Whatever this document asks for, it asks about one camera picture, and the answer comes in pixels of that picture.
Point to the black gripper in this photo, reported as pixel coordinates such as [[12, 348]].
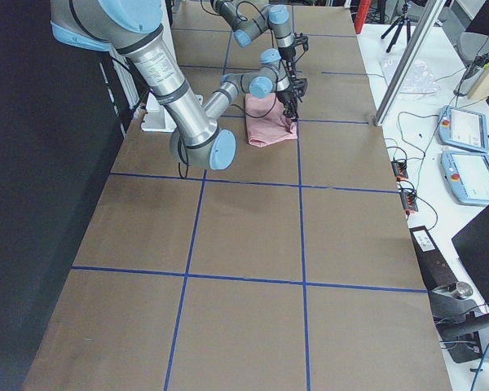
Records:
[[288, 57], [285, 96]]

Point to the pink Snoopy t-shirt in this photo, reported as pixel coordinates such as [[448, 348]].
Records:
[[265, 121]]

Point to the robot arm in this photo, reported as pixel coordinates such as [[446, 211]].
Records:
[[273, 18], [136, 31]]

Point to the red cylinder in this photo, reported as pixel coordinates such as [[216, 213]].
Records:
[[361, 15]]

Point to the far orange USB hub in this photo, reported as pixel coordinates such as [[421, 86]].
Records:
[[400, 170]]

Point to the orange usb hub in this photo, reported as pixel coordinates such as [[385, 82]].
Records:
[[400, 170], [408, 200]]

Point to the clear plastic bag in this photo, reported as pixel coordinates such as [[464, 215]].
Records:
[[419, 80]]

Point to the near orange USB hub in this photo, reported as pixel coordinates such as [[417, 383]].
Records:
[[408, 200]]

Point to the far blue teach pendant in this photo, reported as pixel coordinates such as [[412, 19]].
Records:
[[463, 129]]

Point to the blue teach pendant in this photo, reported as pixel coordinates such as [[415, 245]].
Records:
[[467, 175], [463, 129]]

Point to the near blue teach pendant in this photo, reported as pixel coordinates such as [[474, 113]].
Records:
[[467, 175]]

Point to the black electronics box with label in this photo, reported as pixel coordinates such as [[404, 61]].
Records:
[[434, 268]]

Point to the black computer monitor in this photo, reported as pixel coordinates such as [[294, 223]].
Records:
[[472, 246]]

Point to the aluminium frame post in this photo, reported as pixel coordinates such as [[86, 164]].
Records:
[[418, 38]]

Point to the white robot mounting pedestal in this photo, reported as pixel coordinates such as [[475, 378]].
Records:
[[156, 117]]

